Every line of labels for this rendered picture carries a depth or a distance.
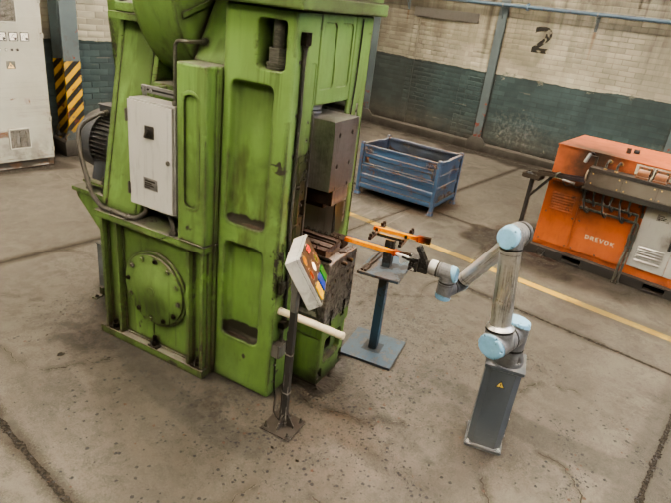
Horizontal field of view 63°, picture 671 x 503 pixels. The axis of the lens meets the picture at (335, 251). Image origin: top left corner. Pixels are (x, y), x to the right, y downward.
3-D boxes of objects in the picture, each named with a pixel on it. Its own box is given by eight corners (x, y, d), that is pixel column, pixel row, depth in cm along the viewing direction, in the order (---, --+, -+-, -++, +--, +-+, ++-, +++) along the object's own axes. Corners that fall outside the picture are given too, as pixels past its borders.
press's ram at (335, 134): (357, 179, 344) (366, 114, 328) (328, 193, 313) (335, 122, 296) (301, 164, 361) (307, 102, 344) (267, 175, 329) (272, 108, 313)
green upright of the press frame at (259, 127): (288, 378, 374) (323, 11, 279) (266, 398, 353) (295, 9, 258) (236, 354, 391) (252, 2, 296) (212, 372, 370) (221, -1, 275)
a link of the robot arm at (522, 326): (529, 346, 313) (537, 320, 306) (514, 356, 302) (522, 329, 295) (505, 334, 323) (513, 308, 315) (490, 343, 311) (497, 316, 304)
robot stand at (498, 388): (502, 432, 348) (526, 354, 324) (499, 456, 329) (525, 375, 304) (467, 421, 354) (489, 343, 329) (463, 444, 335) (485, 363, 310)
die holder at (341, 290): (349, 304, 380) (357, 246, 361) (323, 328, 349) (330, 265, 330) (282, 279, 402) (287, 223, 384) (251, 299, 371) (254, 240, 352)
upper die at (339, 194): (346, 198, 337) (347, 183, 333) (331, 206, 321) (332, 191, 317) (289, 182, 354) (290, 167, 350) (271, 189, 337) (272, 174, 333)
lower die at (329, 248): (339, 251, 352) (340, 238, 348) (324, 260, 335) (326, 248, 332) (285, 232, 368) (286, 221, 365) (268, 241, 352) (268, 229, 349)
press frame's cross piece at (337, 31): (348, 100, 332) (358, 14, 312) (314, 106, 298) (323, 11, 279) (287, 87, 350) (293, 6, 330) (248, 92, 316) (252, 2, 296)
